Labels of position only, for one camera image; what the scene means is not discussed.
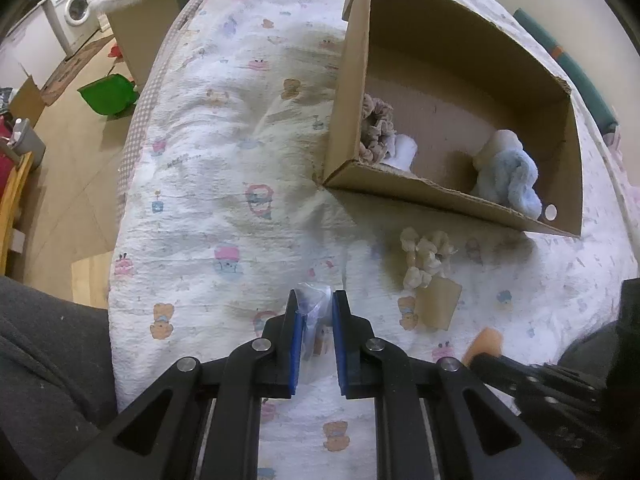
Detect white patterned quilt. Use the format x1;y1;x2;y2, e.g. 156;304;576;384
106;0;640;480

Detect green plastic dustpan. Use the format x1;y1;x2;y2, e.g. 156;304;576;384
78;74;139;117

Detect beige lace scrunchie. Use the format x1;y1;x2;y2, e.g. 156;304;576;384
359;93;397;164

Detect beige rubbery funnel piece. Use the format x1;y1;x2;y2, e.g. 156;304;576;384
462;327;503;367

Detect white cloth bundle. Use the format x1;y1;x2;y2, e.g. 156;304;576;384
382;133;418;171

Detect white washing machine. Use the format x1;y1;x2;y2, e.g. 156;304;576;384
43;0;100;58

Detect teal bed headboard cushion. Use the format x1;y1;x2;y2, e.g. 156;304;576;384
513;8;618;136

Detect grey trash bin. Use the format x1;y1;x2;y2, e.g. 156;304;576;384
10;118;46;172

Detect yellow wooden rack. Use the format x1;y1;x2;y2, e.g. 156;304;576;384
0;152;34;275

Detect person's grey trouser leg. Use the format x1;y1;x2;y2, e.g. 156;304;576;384
0;278;117;479

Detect cream knotted scrunchie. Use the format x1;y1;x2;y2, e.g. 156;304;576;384
399;228;458;290

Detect clear plastic bag with trinkets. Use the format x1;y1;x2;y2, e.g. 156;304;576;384
295;282;333;385

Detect blue plush toy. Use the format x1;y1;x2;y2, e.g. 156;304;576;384
472;129;542;220

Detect white kitchen cabinets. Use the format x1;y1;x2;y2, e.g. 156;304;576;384
0;6;65;90

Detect brown cardboard box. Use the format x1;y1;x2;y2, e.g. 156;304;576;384
323;0;582;237

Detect brown floor mat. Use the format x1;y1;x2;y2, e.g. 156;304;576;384
40;35;114;106

